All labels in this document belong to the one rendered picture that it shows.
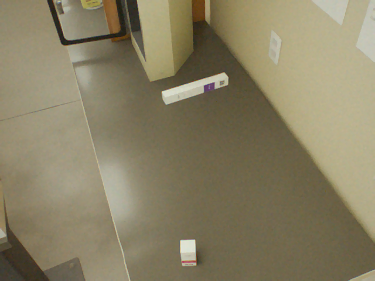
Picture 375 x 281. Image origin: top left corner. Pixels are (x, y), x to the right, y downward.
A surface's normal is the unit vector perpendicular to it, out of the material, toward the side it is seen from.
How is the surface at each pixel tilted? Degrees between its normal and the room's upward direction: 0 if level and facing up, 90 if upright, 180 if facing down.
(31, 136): 0
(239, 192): 0
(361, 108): 90
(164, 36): 90
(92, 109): 0
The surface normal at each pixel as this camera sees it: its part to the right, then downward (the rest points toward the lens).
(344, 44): -0.94, 0.28
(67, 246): -0.04, -0.67
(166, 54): 0.34, 0.69
